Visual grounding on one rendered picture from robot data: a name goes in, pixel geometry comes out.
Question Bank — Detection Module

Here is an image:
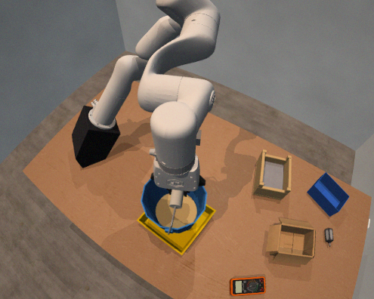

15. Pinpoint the yellow square tray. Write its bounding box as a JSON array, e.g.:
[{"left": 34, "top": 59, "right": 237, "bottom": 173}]
[{"left": 139, "top": 204, "right": 216, "bottom": 255}]

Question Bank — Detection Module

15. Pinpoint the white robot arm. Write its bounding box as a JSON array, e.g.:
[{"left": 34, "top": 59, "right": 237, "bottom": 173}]
[{"left": 88, "top": 0, "right": 220, "bottom": 175}]

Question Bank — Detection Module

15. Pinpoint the orange digital multimeter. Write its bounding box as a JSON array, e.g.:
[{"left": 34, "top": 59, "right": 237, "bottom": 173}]
[{"left": 230, "top": 276, "right": 266, "bottom": 296}]

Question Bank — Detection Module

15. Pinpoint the blue bucket with wire handle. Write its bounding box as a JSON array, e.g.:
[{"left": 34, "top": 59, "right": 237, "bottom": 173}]
[{"left": 141, "top": 179, "right": 207, "bottom": 235}]

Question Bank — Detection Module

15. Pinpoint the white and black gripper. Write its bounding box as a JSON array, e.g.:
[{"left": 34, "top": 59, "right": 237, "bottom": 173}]
[{"left": 150, "top": 154, "right": 206, "bottom": 197}]

